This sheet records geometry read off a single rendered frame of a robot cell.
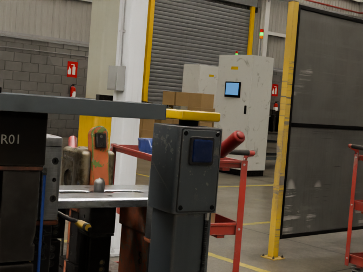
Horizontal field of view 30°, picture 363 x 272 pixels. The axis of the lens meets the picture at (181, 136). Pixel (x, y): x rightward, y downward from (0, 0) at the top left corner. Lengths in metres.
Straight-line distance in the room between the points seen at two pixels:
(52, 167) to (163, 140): 0.17
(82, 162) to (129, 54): 3.72
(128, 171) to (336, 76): 1.94
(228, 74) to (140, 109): 10.74
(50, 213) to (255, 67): 10.31
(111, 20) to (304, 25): 3.38
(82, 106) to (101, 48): 7.47
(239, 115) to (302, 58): 5.89
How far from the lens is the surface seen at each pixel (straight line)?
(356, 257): 4.68
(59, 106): 0.73
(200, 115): 0.87
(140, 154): 3.41
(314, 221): 5.79
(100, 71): 8.20
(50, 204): 0.95
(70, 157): 1.39
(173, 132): 0.86
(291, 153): 5.43
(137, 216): 1.25
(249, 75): 11.18
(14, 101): 0.72
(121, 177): 5.06
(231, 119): 11.39
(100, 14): 8.31
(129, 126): 5.06
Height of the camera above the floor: 1.17
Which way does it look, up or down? 3 degrees down
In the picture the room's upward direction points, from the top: 4 degrees clockwise
